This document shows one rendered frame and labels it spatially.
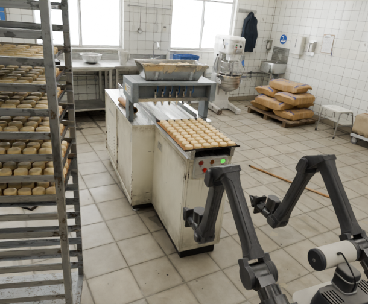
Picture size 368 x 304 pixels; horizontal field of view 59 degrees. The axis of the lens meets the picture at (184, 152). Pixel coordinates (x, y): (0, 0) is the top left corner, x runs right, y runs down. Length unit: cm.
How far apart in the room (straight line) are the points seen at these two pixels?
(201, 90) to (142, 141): 68
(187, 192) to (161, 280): 63
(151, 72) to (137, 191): 104
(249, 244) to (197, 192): 117
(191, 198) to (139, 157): 72
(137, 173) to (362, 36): 462
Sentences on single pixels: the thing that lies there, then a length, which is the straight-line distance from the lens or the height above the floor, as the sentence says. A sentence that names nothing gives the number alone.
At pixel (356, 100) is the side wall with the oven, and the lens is 630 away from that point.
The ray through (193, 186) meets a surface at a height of 63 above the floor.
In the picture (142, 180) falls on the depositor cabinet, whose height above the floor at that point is 33.
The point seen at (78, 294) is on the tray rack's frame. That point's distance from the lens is 215.
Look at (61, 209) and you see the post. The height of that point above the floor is 93.
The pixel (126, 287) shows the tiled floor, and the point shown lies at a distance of 236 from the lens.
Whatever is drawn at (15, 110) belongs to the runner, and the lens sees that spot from 132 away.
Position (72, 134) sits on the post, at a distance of 176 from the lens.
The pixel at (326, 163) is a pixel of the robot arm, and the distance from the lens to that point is 144.
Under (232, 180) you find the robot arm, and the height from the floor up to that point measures 117.
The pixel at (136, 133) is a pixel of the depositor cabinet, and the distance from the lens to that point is 267.
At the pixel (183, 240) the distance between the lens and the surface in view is 244.
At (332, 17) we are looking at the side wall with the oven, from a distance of 669.
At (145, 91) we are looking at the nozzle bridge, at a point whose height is 109.
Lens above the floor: 169
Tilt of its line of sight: 23 degrees down
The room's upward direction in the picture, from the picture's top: 5 degrees clockwise
